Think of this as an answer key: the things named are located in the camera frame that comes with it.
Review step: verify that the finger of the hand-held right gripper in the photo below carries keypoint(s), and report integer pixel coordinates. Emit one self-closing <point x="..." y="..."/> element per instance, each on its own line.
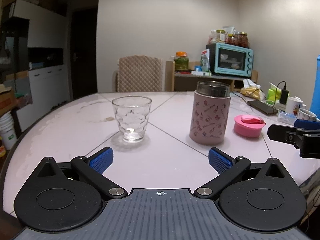
<point x="307" y="124"/>
<point x="282" y="133"/>

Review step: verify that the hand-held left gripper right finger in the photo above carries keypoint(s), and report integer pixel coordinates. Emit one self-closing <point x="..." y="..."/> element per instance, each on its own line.
<point x="220" y="162"/>

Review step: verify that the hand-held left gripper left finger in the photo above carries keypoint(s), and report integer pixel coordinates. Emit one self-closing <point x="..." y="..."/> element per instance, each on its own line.
<point x="102" y="160"/>

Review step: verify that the pink bottle cap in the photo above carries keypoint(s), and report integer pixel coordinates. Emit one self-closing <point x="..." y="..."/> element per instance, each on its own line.
<point x="247" y="127"/>

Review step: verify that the pink printed steel bottle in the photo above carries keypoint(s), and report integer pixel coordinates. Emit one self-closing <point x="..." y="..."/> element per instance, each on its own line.
<point x="208" y="120"/>

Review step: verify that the clear dimpled glass cup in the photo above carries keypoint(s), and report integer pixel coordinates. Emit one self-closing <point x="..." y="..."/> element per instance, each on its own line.
<point x="131" y="120"/>

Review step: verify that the blue water bottle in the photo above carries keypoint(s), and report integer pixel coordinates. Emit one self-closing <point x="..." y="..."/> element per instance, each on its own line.
<point x="316" y="87"/>

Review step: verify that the short white printed mug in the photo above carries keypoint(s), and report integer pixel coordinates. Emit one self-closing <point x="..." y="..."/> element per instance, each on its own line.
<point x="306" y="115"/>

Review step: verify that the clear blue plastic pack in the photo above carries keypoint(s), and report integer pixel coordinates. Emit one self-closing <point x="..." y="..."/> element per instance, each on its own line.
<point x="286" y="118"/>

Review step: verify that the tall white printed mug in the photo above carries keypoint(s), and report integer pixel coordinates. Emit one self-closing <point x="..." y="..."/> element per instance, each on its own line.
<point x="293" y="106"/>

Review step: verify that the black smartphone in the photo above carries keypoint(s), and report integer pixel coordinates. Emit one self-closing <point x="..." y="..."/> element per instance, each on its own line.
<point x="262" y="107"/>

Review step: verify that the black charger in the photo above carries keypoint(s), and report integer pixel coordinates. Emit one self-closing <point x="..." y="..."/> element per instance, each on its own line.
<point x="284" y="96"/>

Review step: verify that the green tissue pack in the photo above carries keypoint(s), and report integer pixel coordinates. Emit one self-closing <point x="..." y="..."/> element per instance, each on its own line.
<point x="273" y="95"/>

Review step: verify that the yellow tissue pack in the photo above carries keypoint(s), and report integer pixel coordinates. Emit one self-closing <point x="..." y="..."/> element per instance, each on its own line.
<point x="252" y="90"/>

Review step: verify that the teal toaster oven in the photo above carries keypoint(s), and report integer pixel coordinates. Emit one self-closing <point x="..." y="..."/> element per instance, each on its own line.
<point x="232" y="60"/>

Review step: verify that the flat white green box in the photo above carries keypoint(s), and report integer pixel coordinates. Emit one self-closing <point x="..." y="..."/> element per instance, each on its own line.
<point x="201" y="73"/>

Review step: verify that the beige quilted chair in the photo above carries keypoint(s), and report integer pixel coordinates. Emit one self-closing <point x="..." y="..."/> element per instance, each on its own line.
<point x="140" y="73"/>

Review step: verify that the white black cabinet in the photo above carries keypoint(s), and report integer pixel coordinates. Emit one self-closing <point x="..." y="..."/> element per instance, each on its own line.
<point x="45" y="85"/>

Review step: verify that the small blue-capped container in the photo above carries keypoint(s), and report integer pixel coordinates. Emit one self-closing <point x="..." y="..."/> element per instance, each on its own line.
<point x="198" y="68"/>

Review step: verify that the large red-filled glass jar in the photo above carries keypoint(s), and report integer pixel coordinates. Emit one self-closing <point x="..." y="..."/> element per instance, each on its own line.
<point x="243" y="40"/>

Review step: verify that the white green food package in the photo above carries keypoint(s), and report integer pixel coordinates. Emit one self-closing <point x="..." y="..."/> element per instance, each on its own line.
<point x="204" y="61"/>

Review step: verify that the small red-filled glass jar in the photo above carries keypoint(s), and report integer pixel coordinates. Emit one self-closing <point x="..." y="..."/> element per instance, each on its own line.
<point x="232" y="40"/>

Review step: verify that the green jar with orange lid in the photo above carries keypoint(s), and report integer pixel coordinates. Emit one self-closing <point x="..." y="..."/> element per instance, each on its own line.
<point x="181" y="62"/>

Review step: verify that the dark door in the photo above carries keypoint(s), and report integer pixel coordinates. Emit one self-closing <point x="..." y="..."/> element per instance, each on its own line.
<point x="83" y="55"/>

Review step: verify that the cardboard box with red print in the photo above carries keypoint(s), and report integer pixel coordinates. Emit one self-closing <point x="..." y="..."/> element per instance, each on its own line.
<point x="6" y="100"/>

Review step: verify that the pale-filled glass jar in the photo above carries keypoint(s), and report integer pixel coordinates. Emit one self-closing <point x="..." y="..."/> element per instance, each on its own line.
<point x="218" y="37"/>

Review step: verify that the white plastic packet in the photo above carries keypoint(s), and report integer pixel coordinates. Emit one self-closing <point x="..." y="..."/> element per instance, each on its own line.
<point x="229" y="29"/>

